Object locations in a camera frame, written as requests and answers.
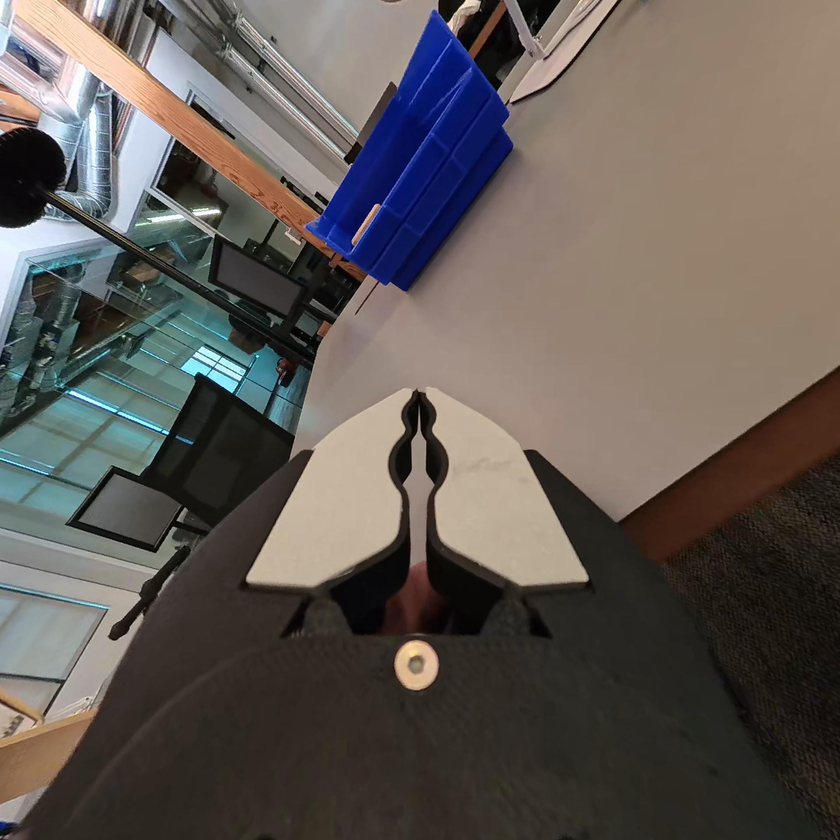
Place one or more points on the blue plastic bin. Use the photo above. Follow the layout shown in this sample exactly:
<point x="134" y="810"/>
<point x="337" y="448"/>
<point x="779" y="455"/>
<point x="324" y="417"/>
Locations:
<point x="453" y="210"/>
<point x="420" y="131"/>

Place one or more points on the black mesh office chair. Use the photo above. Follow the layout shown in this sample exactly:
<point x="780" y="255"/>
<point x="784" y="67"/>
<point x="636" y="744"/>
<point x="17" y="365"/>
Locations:
<point x="216" y="449"/>

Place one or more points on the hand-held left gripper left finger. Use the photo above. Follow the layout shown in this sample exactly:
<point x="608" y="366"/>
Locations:
<point x="328" y="518"/>

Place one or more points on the silver ventilation duct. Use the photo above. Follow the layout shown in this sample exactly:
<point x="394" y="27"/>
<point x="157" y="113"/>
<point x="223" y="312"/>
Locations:
<point x="85" y="131"/>

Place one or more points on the black computer monitor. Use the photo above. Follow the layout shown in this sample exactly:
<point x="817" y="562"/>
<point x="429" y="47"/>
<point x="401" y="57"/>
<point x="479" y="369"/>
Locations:
<point x="124" y="508"/>
<point x="257" y="275"/>

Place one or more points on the light wooden table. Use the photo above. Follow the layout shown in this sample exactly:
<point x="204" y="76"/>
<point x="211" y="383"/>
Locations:
<point x="39" y="754"/>

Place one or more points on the white stand base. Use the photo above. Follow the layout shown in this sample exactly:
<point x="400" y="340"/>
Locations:
<point x="564" y="46"/>

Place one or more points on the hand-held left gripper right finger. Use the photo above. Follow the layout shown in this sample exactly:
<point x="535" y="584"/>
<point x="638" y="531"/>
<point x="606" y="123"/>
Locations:
<point x="499" y="518"/>

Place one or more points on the black round lamp on pole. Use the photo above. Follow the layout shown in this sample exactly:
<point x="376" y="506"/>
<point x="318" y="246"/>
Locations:
<point x="26" y="177"/>

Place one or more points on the wooden ceiling beam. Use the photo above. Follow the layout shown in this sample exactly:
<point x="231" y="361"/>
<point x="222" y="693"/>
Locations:
<point x="164" y="111"/>

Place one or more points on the small pale wooden piece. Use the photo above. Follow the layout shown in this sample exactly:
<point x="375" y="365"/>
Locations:
<point x="365" y="226"/>

